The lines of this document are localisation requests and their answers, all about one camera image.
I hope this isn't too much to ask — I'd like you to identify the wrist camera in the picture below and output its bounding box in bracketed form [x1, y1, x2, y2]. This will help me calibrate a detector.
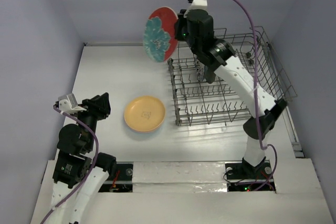
[55, 93, 87, 115]
[186, 0, 207, 13]

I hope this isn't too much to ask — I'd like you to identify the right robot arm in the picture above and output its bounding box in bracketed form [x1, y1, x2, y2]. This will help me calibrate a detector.
[174, 9, 287, 178]

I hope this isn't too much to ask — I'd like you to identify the yellow plate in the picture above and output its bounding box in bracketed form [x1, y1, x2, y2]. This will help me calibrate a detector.
[123, 95, 166, 133]

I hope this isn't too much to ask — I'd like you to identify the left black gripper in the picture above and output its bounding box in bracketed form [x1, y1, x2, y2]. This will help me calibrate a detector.
[74, 91, 111, 150]

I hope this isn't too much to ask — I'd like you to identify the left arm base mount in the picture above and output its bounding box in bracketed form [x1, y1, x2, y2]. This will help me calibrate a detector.
[99, 162, 133, 193]

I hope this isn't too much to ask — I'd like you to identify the white plate red teal pattern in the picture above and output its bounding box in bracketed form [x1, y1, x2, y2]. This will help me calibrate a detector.
[143, 6, 178, 62]

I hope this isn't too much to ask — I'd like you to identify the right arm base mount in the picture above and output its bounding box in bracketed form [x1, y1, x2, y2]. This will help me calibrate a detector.
[223, 158, 278, 192]

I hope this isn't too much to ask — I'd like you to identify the grey wire dish rack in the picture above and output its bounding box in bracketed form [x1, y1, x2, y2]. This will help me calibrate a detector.
[167, 26, 297, 126]

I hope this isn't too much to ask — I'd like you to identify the teal patterned plate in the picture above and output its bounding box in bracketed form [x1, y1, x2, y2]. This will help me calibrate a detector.
[194, 55, 205, 82]

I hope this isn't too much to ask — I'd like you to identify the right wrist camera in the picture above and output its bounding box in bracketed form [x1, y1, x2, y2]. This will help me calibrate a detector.
[186, 0, 207, 13]

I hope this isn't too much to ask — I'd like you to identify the dark olive plate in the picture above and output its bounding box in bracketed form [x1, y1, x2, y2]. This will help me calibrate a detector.
[204, 66, 216, 84]

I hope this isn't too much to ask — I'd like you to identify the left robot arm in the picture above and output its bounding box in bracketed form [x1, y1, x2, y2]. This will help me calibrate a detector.
[41, 92, 117, 223]

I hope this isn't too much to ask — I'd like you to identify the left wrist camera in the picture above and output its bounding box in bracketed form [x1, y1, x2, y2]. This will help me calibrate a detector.
[55, 93, 87, 115]

